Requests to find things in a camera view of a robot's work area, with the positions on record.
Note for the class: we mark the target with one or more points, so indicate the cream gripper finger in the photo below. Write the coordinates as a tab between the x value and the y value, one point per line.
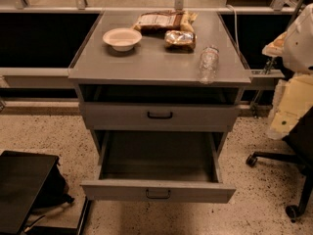
276	47
292	100

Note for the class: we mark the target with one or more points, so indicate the clear plastic water bottle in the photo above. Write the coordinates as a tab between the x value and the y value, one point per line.
209	64

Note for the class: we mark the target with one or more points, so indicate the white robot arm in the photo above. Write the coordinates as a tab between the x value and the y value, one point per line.
298	55

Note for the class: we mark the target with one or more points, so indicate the grey drawer cabinet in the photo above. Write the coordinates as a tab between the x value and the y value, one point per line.
150	74

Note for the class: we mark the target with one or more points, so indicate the open grey lower drawer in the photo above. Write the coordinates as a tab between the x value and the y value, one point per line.
158	166

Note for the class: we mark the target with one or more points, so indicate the closed grey upper drawer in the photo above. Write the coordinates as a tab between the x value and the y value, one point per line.
158	117

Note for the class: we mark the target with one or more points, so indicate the black office chair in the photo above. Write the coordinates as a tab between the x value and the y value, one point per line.
300	139

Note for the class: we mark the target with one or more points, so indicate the shiny foil chip bag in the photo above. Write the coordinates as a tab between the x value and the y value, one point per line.
183	40

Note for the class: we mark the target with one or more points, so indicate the brown snack bag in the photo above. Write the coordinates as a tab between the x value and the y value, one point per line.
165	20

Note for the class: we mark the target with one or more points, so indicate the white paper bowl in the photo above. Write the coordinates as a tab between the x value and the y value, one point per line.
122	39

